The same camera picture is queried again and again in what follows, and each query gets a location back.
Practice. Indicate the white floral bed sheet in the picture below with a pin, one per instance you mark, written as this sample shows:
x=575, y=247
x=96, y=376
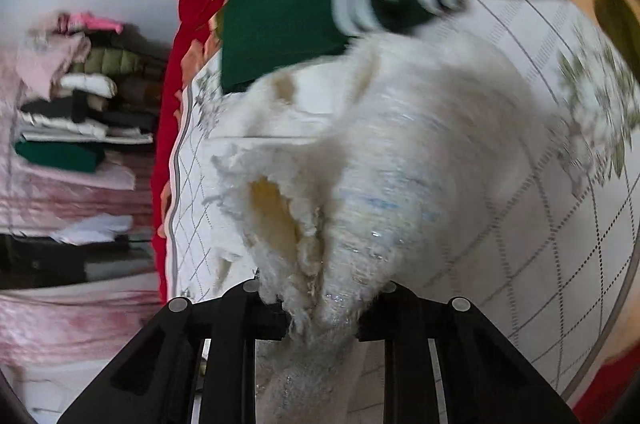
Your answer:
x=541, y=252

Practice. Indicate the stack of folded clothes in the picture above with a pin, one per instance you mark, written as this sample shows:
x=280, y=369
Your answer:
x=92, y=90

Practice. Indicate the white fluffy knit sweater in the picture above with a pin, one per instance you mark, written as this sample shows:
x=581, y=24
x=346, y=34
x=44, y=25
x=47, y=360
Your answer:
x=343, y=174

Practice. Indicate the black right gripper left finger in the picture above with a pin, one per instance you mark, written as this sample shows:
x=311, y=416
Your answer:
x=193, y=362

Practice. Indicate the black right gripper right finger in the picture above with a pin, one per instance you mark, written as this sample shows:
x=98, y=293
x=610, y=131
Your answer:
x=446, y=362

